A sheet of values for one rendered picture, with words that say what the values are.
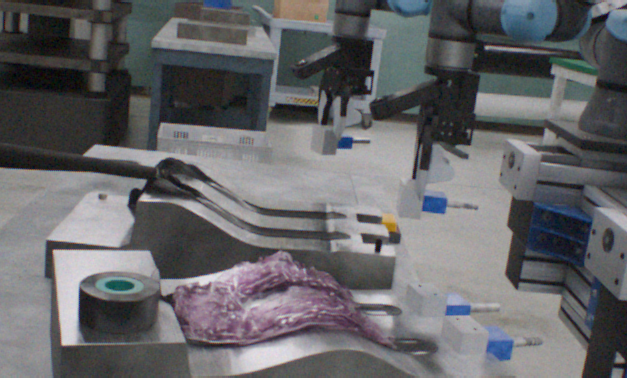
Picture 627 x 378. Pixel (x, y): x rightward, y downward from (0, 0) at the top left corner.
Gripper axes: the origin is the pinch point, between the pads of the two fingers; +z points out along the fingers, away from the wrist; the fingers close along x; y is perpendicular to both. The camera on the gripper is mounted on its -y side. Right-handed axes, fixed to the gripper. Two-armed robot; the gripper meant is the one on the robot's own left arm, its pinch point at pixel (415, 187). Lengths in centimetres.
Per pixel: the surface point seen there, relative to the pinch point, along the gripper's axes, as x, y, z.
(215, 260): -19.7, -29.3, 9.4
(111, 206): -1.5, -49.1, 8.9
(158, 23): 619, -164, 29
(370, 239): -9.3, -6.9, 6.8
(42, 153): 12, -65, 5
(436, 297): -31.2, 0.8, 6.7
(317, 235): -11.1, -15.1, 6.6
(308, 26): 566, -32, 13
